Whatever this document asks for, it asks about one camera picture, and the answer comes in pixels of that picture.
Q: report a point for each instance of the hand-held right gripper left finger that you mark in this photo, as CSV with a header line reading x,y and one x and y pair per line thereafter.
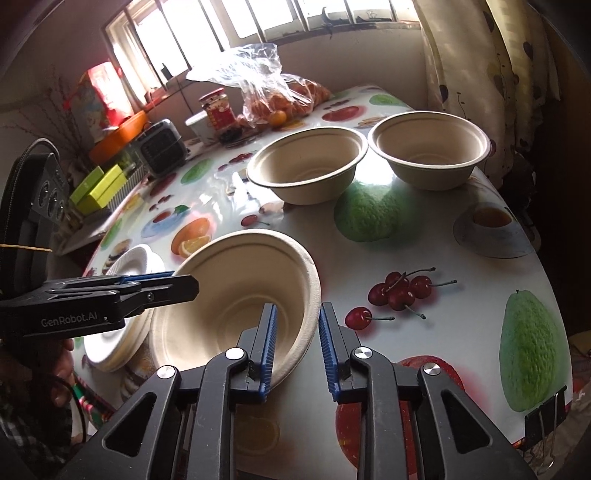
x,y
268,350

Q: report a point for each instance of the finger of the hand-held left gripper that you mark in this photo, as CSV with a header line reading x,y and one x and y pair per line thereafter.
x,y
171,288
152,275

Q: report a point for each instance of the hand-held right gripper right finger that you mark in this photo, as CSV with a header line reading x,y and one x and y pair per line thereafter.
x,y
328,355

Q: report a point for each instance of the beige paper bowl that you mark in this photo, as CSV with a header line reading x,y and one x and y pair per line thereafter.
x,y
429,143
231,286
304,161

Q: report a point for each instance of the person's left forearm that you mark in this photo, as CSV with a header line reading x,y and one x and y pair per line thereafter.
x,y
27,406

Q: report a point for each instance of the person's left hand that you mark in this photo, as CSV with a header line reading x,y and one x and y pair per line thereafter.
x,y
62,364

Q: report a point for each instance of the grey side shelf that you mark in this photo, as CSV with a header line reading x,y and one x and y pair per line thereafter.
x,y
78,237

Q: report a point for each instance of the lime green box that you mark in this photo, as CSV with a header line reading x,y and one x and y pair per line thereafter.
x,y
85,187
108,189

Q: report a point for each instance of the zigzag patterned tray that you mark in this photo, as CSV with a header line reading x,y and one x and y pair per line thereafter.
x,y
134,177

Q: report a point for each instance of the orange tray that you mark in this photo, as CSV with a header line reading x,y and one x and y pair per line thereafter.
x,y
120,136

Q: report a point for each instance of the white plastic tub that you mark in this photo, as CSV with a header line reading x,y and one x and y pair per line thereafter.
x,y
198,129

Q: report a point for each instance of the glass jar with red label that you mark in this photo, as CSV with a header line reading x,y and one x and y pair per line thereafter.
x,y
219,113

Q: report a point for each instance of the fruit print tablecloth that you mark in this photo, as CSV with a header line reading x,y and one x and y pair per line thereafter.
x,y
461,240

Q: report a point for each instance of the colourful red gift box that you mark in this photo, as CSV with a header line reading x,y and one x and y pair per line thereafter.
x,y
99,97

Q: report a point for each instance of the clear plastic bag of oranges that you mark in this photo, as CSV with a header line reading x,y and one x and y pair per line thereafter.
x,y
263,92

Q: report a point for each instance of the black binder clip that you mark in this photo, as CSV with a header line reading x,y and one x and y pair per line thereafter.
x,y
540,427

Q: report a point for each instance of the barred window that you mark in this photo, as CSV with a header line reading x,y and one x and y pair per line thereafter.
x,y
198,37

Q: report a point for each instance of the cream patterned curtain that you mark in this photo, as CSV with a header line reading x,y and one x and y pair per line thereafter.
x,y
480,69

